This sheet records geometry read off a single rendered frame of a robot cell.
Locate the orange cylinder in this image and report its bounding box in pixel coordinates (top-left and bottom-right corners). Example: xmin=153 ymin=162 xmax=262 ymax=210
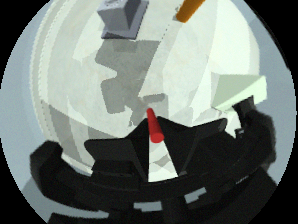
xmin=176 ymin=0 xmax=205 ymax=23

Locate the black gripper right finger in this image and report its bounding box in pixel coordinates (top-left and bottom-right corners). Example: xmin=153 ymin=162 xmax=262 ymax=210
xmin=157 ymin=116 xmax=227 ymax=176

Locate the red peg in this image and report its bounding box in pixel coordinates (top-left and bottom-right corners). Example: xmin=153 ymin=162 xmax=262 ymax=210
xmin=146 ymin=108 xmax=164 ymax=143

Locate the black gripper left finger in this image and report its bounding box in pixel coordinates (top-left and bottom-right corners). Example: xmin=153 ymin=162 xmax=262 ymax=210
xmin=84 ymin=117 xmax=150 ymax=183

